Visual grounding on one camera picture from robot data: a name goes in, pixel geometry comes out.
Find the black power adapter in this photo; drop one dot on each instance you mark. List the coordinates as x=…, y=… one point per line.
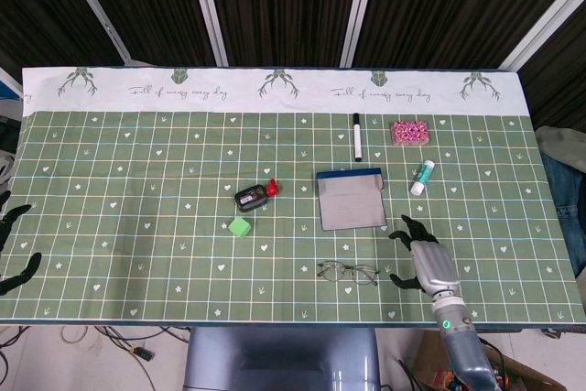
x=142, y=353

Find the grey glasses case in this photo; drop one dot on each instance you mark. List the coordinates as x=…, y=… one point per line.
x=350, y=205

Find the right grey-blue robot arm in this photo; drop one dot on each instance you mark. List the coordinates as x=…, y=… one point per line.
x=462, y=345

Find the black red small device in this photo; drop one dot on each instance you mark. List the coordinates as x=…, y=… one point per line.
x=251, y=197

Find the grey-green jacket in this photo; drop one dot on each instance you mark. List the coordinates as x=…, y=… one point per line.
x=561, y=144

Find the eyeglasses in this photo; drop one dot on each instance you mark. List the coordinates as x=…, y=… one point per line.
x=338, y=265

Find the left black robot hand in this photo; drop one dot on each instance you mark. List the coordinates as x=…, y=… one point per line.
x=20, y=274

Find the cardboard box with clutter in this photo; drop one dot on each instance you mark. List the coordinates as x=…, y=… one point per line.
x=522, y=372

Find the pink patterned sponge block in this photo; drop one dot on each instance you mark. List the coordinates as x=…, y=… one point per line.
x=411, y=133

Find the blue jeans garment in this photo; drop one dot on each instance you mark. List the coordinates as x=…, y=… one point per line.
x=567, y=208

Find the green grid tablecloth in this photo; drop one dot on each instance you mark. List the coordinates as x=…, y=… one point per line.
x=137, y=203

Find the green cube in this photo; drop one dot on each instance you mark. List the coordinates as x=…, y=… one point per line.
x=239, y=227

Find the white green glue stick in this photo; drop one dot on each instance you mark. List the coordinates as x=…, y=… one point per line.
x=422, y=177

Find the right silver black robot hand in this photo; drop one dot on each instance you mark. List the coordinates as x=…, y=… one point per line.
x=435, y=267

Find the white marker with black cap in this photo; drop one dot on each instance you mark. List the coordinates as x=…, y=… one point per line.
x=357, y=137

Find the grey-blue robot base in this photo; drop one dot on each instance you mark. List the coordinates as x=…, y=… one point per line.
x=279, y=359

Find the white partition post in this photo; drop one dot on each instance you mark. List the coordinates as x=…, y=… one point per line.
x=208, y=6
x=361, y=6
x=545, y=20
x=98, y=11

